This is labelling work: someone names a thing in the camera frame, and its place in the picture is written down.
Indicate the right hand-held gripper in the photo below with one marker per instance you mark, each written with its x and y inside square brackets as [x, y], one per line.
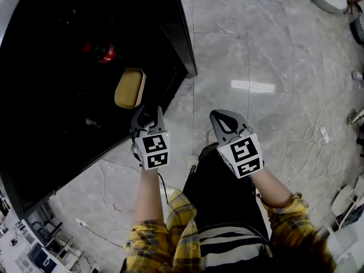
[243, 155]

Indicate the person's shoe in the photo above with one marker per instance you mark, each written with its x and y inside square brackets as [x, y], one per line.
[211, 137]

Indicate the white folding chair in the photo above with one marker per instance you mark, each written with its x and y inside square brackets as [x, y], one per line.
[345, 203]

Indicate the person's right forearm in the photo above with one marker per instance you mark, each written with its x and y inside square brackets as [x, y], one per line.
[271, 188]

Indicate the person's left forearm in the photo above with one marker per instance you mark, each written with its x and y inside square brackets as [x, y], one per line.
[149, 198]

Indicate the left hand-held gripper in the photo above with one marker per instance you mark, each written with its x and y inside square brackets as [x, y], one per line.
[153, 152]

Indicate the black and white striped top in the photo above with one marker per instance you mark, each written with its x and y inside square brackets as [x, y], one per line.
[227, 246]

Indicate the black trousers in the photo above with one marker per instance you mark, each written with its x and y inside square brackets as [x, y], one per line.
[221, 192]

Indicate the tan container with lid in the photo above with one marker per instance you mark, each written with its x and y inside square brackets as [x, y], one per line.
[129, 89]

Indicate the white plug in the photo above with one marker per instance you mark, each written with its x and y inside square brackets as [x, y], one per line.
[81, 222]

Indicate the white power adapter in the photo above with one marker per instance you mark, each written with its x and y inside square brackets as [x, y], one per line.
[324, 134]

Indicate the cluttered white shelf unit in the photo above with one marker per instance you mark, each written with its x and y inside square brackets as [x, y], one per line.
[31, 243]

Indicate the yellow plaid shirt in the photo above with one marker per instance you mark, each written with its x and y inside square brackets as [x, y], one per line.
[176, 237]

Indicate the black fridge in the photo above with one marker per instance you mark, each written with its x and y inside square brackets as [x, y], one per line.
[57, 101]

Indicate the red can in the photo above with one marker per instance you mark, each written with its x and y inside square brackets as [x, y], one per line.
[105, 54]

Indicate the small pale floor object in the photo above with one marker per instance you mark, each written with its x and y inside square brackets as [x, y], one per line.
[357, 75]

